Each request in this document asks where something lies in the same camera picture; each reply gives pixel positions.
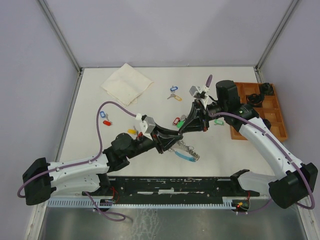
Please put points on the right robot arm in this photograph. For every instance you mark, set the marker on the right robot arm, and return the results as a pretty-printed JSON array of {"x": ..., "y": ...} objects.
[{"x": 293, "y": 181}]

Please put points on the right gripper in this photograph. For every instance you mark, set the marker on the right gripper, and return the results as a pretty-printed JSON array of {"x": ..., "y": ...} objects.
[{"x": 197, "y": 119}]

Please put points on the green tag key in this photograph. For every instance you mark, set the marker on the green tag key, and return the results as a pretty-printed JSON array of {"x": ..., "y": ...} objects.
[
  {"x": 180, "y": 124},
  {"x": 218, "y": 122}
]

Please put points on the black fabric bundle bottom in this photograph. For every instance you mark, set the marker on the black fabric bundle bottom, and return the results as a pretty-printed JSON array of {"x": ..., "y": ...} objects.
[{"x": 267, "y": 123}]

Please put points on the aluminium frame post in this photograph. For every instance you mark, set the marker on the aluminium frame post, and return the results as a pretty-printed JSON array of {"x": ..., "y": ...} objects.
[
  {"x": 277, "y": 33},
  {"x": 45, "y": 8}
]

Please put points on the black fabric bundle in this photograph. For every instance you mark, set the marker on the black fabric bundle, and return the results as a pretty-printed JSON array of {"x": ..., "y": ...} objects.
[
  {"x": 266, "y": 89},
  {"x": 255, "y": 100},
  {"x": 267, "y": 123}
]

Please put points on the blue handled key organiser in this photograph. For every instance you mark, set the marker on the blue handled key organiser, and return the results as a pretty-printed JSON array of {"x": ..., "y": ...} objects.
[{"x": 185, "y": 152}]

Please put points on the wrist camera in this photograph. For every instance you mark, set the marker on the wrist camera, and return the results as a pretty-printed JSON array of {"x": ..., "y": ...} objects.
[
  {"x": 200, "y": 93},
  {"x": 147, "y": 125}
]

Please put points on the blue tag key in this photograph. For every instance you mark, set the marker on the blue tag key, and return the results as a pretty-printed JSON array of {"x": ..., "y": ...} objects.
[
  {"x": 173, "y": 89},
  {"x": 104, "y": 115}
]

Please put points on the yellow tag key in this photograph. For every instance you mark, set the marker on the yellow tag key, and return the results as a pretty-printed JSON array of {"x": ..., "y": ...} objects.
[
  {"x": 133, "y": 131},
  {"x": 174, "y": 96}
]

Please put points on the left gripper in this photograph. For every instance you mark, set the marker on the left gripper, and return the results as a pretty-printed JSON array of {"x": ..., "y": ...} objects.
[{"x": 164, "y": 140}]

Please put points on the grey slotted cable duct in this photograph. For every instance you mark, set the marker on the grey slotted cable duct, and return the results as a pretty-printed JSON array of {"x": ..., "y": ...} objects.
[{"x": 85, "y": 202}]

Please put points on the red tag key bunch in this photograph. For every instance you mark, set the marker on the red tag key bunch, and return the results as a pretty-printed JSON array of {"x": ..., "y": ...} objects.
[{"x": 177, "y": 119}]

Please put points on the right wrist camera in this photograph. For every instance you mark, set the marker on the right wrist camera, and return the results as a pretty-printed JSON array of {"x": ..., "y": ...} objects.
[{"x": 200, "y": 93}]

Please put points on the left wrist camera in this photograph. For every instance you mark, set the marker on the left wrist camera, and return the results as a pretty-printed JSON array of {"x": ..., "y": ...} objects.
[{"x": 147, "y": 125}]

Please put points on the black fabric bundle top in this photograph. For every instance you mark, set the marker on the black fabric bundle top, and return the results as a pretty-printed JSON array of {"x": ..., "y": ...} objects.
[{"x": 266, "y": 89}]

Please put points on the blue tag upper key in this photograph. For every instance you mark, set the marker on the blue tag upper key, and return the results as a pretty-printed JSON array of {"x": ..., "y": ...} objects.
[{"x": 173, "y": 89}]

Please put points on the white folded cloth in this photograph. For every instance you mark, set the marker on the white folded cloth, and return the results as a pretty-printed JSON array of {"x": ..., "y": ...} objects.
[{"x": 126, "y": 84}]

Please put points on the left aluminium frame post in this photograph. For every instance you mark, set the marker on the left aluminium frame post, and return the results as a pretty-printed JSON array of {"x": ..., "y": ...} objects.
[{"x": 45, "y": 8}]

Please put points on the black mounting plate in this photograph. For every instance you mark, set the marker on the black mounting plate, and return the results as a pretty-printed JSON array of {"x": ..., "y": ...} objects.
[{"x": 179, "y": 190}]

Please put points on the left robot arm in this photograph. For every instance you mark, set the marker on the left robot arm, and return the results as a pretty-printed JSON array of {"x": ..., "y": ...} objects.
[{"x": 43, "y": 180}]

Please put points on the right aluminium frame post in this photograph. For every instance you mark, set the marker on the right aluminium frame post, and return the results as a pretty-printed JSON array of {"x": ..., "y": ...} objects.
[{"x": 277, "y": 33}]

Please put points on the wooden compartment tray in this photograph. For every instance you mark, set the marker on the wooden compartment tray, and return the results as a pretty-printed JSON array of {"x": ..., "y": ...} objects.
[{"x": 270, "y": 109}]

